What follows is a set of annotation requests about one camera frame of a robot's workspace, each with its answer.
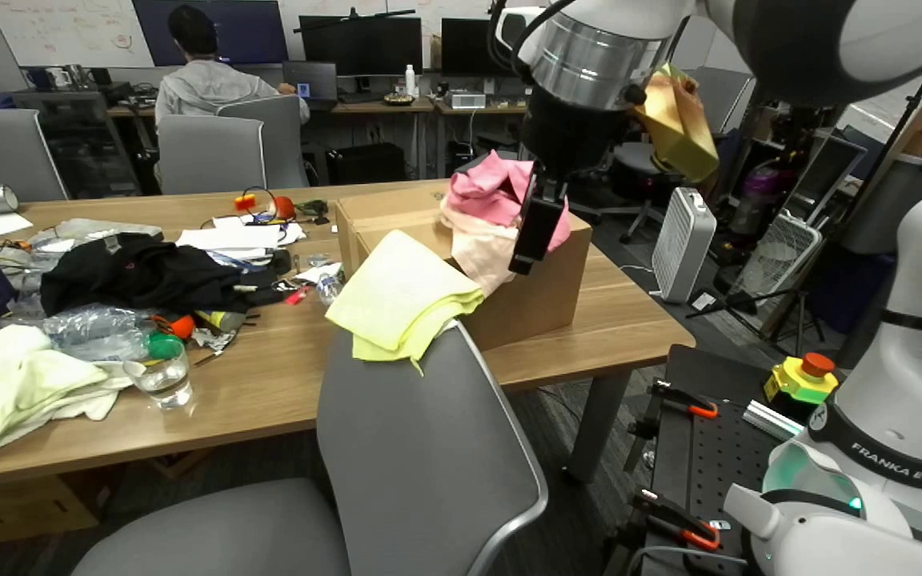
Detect yellow red emergency stop button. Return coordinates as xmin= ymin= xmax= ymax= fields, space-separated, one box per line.
xmin=761 ymin=348 xmax=842 ymax=409

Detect white space heater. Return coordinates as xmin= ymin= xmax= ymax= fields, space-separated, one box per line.
xmin=649 ymin=185 xmax=721 ymax=306

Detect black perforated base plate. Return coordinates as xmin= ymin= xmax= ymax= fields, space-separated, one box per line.
xmin=641 ymin=345 xmax=801 ymax=576

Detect seated person grey hoodie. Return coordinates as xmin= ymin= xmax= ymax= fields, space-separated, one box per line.
xmin=152 ymin=4 xmax=311 ymax=125

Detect cardboard box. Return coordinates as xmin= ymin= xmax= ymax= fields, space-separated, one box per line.
xmin=331 ymin=185 xmax=595 ymax=350

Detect metal storage shelf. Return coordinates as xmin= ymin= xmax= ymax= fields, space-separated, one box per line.
xmin=737 ymin=91 xmax=914 ymax=219

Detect black computer monitor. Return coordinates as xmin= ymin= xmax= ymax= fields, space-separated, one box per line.
xmin=440 ymin=15 xmax=504 ymax=77
xmin=299 ymin=12 xmax=426 ymax=77

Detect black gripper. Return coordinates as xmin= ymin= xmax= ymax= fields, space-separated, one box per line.
xmin=507 ymin=88 xmax=610 ymax=279

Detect orange handled scissors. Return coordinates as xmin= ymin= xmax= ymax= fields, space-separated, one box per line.
xmin=230 ymin=188 xmax=300 ymax=223

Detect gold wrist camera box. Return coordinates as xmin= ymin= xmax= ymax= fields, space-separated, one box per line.
xmin=634 ymin=62 xmax=724 ymax=185

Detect pink t-shirt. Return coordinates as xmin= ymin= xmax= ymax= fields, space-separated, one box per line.
xmin=441 ymin=150 xmax=578 ymax=257

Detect white paper stack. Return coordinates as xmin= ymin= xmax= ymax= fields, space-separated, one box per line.
xmin=172 ymin=214 xmax=311 ymax=268

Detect grey office chair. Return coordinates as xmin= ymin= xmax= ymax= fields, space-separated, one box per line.
xmin=71 ymin=315 xmax=550 ymax=576

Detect clear plastic bag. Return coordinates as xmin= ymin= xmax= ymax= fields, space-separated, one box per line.
xmin=38 ymin=301 xmax=153 ymax=364

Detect black cloth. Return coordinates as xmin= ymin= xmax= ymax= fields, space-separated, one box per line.
xmin=38 ymin=229 xmax=295 ymax=315

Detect grey table leg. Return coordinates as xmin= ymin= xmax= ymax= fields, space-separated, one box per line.
xmin=567 ymin=364 xmax=634 ymax=490

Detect white boxy appliance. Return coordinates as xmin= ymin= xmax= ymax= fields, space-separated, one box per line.
xmin=729 ymin=211 xmax=826 ymax=301

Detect large dark wall screen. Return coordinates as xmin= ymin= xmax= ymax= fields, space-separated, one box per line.
xmin=133 ymin=0 xmax=292 ymax=67

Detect whiteboard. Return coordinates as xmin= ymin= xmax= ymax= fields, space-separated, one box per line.
xmin=0 ymin=0 xmax=157 ymax=70

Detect grey partition panel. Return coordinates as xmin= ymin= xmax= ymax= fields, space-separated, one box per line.
xmin=0 ymin=106 xmax=71 ymax=207

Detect purple vacuum cleaner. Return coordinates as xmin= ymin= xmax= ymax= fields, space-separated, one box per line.
xmin=734 ymin=155 xmax=797 ymax=238

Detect pale yellow cloth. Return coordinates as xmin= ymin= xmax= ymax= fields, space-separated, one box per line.
xmin=0 ymin=323 xmax=139 ymax=484

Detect peach t-shirt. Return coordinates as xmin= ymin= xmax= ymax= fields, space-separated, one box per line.
xmin=435 ymin=205 xmax=529 ymax=293

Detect grey chair backrest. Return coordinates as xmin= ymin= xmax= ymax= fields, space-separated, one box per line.
xmin=219 ymin=91 xmax=311 ymax=193
xmin=153 ymin=109 xmax=269 ymax=196

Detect crumpled foil wrapper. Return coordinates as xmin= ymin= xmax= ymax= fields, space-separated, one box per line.
xmin=295 ymin=259 xmax=350 ymax=313

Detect clear bottle green cap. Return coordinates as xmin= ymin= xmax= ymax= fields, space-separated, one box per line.
xmin=123 ymin=329 xmax=198 ymax=415

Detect orange handled black clamp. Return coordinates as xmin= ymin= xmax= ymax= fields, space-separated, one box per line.
xmin=649 ymin=377 xmax=724 ymax=423
xmin=634 ymin=485 xmax=726 ymax=552

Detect yellow towel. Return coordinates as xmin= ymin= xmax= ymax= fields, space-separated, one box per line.
xmin=324 ymin=227 xmax=490 ymax=370

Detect grey swivel chair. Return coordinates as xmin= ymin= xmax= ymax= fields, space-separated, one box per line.
xmin=693 ymin=62 xmax=760 ymax=141

